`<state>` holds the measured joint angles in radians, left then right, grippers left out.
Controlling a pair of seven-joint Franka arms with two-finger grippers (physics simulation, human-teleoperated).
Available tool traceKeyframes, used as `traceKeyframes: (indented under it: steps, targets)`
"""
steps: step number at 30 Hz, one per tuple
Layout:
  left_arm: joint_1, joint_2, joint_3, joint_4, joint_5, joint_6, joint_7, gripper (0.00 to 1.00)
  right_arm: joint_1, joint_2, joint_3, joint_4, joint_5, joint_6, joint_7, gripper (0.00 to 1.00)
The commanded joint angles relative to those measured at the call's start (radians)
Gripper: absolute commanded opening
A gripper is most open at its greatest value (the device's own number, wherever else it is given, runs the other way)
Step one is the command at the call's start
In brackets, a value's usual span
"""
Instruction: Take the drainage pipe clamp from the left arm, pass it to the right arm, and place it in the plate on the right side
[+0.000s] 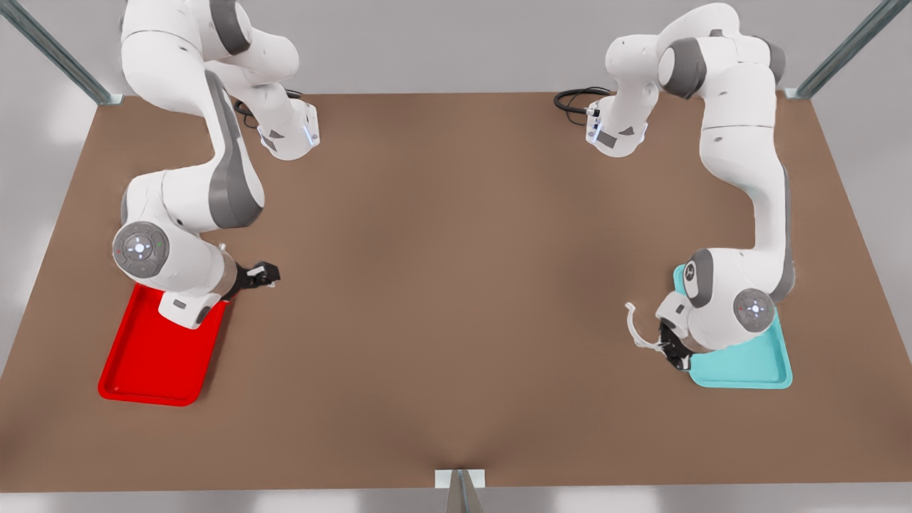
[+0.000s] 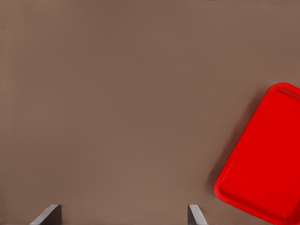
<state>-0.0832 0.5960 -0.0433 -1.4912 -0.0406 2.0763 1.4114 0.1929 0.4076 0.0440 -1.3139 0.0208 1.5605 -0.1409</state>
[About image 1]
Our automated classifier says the white drainage pipe clamp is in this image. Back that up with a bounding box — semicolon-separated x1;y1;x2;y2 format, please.
625;302;668;353

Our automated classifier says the turquoise plastic tray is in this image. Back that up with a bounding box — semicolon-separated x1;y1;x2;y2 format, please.
673;264;794;390

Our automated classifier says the red plastic tray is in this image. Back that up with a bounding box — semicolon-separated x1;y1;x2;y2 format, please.
98;284;230;408

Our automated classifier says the black cable loop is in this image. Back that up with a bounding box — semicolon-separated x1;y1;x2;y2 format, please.
234;88;306;130
554;87;613;123

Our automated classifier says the silver frame post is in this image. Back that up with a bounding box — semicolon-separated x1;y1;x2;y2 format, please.
0;0;123;107
435;469;486;513
784;0;912;100

